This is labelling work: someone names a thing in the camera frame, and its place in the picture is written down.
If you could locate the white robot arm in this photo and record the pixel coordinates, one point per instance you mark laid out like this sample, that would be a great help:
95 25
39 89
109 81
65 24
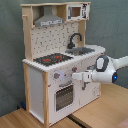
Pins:
105 70

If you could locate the wooden toy kitchen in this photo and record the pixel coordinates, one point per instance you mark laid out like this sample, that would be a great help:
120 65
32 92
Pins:
40 84

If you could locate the right red stove knob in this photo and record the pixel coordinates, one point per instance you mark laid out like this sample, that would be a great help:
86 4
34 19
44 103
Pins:
74 69

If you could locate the red stove knob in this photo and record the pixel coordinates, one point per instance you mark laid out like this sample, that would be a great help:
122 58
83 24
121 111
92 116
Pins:
56 75
74 69

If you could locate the left red stove knob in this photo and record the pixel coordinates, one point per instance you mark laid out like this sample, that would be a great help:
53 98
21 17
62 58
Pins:
56 75

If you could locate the black toy stovetop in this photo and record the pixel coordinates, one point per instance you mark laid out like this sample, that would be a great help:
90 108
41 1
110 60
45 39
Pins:
52 59

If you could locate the grey toy sink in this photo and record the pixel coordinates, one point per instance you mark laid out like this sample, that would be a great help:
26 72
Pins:
79 51

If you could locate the black toy faucet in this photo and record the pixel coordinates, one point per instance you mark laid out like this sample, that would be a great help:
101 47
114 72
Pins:
74 39

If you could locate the grey water dispenser panel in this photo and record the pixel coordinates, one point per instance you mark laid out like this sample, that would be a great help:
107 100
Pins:
92 67

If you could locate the toy oven door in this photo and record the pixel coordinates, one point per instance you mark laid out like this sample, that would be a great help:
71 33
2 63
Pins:
64 97

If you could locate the grey range hood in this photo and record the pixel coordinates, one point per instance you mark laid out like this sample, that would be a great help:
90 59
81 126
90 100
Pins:
48 18

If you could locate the toy microwave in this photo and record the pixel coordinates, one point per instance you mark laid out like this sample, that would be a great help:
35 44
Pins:
78 11

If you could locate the grey fabric backdrop curtain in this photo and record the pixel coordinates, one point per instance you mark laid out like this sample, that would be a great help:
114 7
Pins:
107 27

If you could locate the grey cabinet door handle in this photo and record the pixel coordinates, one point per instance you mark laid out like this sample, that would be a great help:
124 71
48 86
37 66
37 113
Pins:
84 85

